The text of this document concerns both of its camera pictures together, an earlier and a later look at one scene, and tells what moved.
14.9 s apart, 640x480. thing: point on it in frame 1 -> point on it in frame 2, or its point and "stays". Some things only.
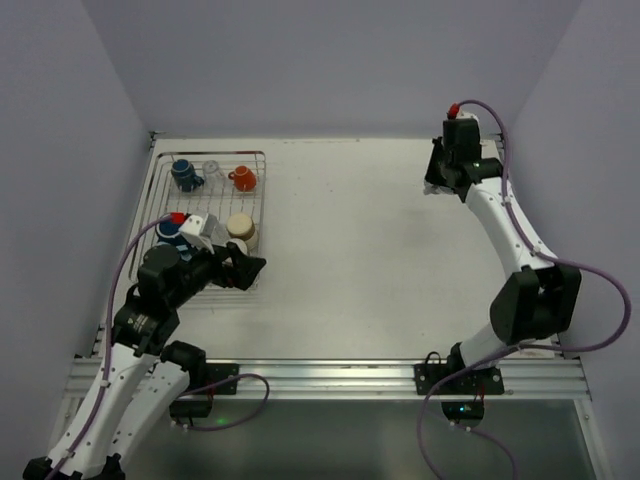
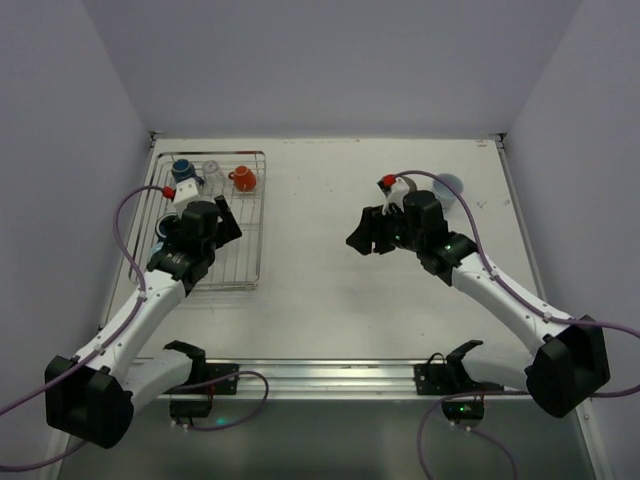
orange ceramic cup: (243, 178) stays
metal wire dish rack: (212, 200) stays
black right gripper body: (435, 170) -> (378, 234)
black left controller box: (190, 408) stays
